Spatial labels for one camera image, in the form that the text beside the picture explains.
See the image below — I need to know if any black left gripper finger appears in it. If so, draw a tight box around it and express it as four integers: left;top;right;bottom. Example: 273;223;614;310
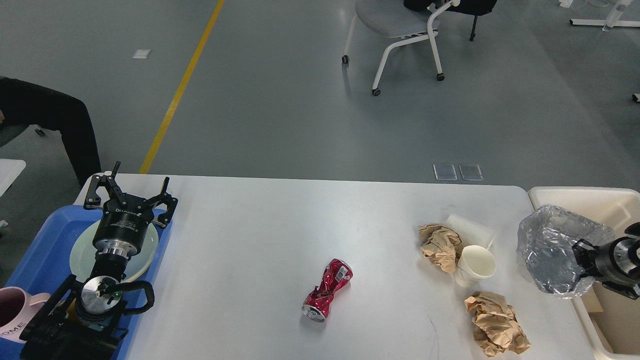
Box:
83;161;126;211
135;177;179;229

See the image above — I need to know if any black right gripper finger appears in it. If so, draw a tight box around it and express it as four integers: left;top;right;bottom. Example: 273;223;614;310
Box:
601;281;640;300
571;238;598;273

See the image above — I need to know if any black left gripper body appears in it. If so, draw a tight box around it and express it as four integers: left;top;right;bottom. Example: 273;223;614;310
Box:
93;200;154;259

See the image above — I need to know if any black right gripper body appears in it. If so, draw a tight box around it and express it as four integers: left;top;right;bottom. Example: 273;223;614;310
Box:
595;239;628;287

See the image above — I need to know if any brown paper bag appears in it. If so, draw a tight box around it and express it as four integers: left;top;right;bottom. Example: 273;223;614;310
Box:
582;286;613;353

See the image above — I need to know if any clear plastic wrap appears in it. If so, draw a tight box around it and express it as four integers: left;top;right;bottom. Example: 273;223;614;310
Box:
516;203;615;299

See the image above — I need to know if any green plate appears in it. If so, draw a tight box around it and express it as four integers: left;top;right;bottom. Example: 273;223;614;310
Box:
69;221;159;283

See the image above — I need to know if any white paper cup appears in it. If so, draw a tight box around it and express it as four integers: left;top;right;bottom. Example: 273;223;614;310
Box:
453;244;497;288

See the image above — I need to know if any brown paper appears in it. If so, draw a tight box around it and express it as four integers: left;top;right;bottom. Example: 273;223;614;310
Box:
464;291;532;359
418;223;466;274

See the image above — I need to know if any pink HOME mug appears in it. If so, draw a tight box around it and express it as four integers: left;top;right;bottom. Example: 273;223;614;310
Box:
0;286;51;344

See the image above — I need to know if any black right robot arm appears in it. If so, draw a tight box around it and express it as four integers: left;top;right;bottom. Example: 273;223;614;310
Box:
571;222;640;300

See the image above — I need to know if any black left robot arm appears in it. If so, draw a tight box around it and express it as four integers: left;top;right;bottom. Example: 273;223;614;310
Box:
20;162;178;360

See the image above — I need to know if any beige plastic bin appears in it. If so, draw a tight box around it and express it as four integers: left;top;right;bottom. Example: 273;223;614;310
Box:
528;186;640;360

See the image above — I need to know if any blue plastic tray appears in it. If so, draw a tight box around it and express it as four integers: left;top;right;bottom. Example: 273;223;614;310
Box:
0;205;173;360

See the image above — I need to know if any dark seated figure left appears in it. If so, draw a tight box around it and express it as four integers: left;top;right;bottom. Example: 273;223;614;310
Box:
0;76;102;186

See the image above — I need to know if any crushed red soda can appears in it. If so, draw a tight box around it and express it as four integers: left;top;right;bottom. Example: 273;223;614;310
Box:
301;259;354;323

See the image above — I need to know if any white stand base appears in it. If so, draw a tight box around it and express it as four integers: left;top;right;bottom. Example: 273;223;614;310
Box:
569;0;640;32

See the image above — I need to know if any black chair back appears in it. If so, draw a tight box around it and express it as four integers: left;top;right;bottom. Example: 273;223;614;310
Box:
447;0;498;42

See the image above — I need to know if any white grey office chair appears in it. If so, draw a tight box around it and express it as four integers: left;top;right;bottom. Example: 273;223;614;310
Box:
341;0;461;97

